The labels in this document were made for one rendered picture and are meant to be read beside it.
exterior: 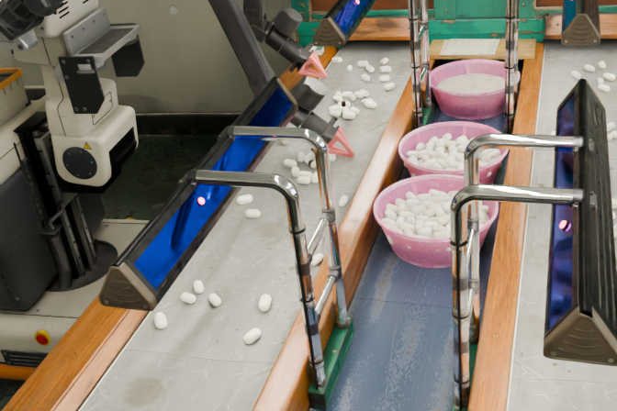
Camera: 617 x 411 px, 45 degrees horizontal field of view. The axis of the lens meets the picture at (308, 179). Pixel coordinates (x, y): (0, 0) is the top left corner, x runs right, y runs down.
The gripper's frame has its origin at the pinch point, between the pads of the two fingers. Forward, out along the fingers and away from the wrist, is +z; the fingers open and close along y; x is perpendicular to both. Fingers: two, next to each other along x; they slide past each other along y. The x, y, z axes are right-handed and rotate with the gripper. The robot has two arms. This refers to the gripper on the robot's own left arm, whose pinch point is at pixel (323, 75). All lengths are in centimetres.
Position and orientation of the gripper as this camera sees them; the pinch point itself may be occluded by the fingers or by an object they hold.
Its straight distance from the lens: 224.6
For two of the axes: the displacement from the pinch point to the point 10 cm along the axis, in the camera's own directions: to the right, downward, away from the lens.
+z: 8.0, 6.0, 0.8
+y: 3.0, -5.0, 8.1
